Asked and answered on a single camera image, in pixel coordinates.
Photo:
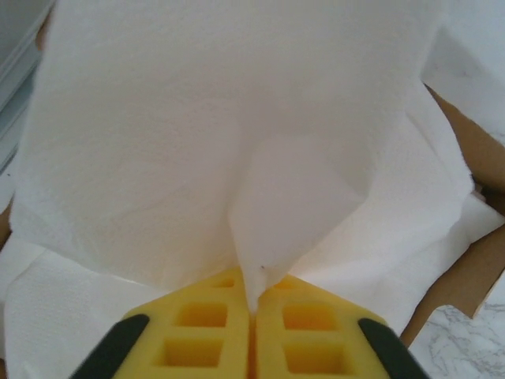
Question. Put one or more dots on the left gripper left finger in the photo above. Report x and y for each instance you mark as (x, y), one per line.
(189, 339)

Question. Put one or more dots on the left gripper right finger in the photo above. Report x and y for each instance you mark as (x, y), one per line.
(315, 339)

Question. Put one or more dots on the white paper napkin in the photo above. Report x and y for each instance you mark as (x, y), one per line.
(59, 300)
(197, 138)

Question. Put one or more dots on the aluminium table side rail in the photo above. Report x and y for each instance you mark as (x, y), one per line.
(16, 59)

